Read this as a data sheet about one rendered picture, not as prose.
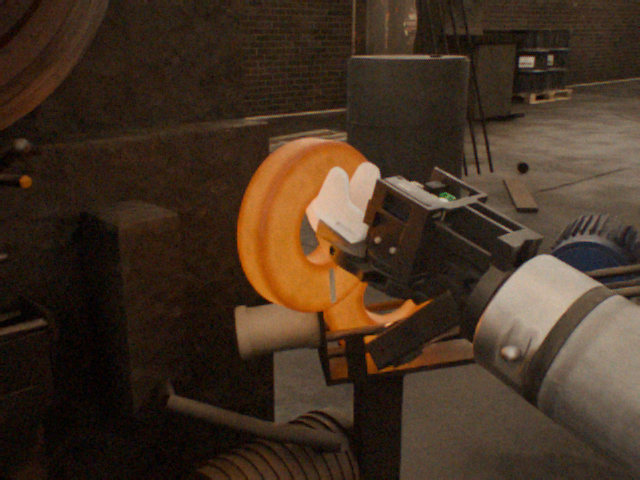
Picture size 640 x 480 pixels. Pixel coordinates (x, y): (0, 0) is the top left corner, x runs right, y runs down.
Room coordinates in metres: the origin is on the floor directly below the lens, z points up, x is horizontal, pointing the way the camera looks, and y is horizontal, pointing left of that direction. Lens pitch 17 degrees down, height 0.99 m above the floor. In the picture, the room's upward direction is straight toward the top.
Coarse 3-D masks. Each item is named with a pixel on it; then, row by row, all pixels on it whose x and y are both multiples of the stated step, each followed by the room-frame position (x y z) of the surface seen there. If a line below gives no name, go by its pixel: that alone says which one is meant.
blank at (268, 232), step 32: (288, 160) 0.55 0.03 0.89; (320, 160) 0.57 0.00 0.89; (352, 160) 0.60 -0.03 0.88; (256, 192) 0.54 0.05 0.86; (288, 192) 0.54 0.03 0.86; (256, 224) 0.53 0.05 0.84; (288, 224) 0.54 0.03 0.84; (256, 256) 0.53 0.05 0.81; (288, 256) 0.54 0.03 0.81; (320, 256) 0.59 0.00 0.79; (256, 288) 0.55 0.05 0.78; (288, 288) 0.54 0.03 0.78; (320, 288) 0.57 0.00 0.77; (352, 288) 0.60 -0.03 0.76
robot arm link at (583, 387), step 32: (576, 320) 0.38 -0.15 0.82; (608, 320) 0.37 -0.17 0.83; (544, 352) 0.38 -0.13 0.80; (576, 352) 0.37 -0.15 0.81; (608, 352) 0.36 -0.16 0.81; (544, 384) 0.37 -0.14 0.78; (576, 384) 0.36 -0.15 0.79; (608, 384) 0.35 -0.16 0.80; (576, 416) 0.36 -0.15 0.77; (608, 416) 0.34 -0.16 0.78; (608, 448) 0.35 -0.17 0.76
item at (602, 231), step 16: (576, 224) 2.39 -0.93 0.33; (592, 224) 2.33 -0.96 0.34; (608, 224) 2.40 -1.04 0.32; (624, 224) 2.40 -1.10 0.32; (560, 240) 2.33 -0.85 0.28; (576, 240) 2.19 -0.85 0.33; (592, 240) 2.17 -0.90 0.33; (608, 240) 2.22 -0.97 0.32; (624, 240) 2.26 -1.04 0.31; (560, 256) 2.18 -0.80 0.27; (576, 256) 2.16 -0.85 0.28; (592, 256) 2.14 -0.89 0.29; (608, 256) 2.12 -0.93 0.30; (624, 256) 2.14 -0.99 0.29
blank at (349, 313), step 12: (360, 288) 0.71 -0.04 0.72; (348, 300) 0.70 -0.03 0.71; (360, 300) 0.71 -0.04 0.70; (408, 300) 0.74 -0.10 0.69; (324, 312) 0.70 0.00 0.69; (336, 312) 0.70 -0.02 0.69; (348, 312) 0.70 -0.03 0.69; (360, 312) 0.71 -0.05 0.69; (396, 312) 0.74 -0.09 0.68; (408, 312) 0.72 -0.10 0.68; (336, 324) 0.70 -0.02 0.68; (348, 324) 0.70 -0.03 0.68; (360, 324) 0.71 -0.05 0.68; (372, 324) 0.71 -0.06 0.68; (372, 336) 0.71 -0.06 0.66
